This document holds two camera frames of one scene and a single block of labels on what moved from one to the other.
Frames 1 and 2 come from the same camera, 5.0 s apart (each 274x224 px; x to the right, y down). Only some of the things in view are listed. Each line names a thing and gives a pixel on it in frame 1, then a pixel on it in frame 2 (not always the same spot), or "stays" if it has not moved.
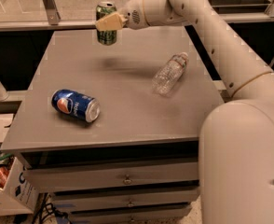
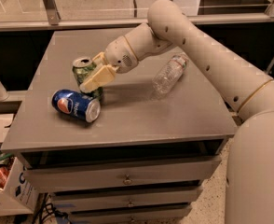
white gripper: (132, 14) -> (119, 54)
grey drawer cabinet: (112, 132) stays
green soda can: (105, 8) -> (83, 66)
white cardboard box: (17, 197) stays
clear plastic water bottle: (166, 78) stays
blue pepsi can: (76, 105) stays
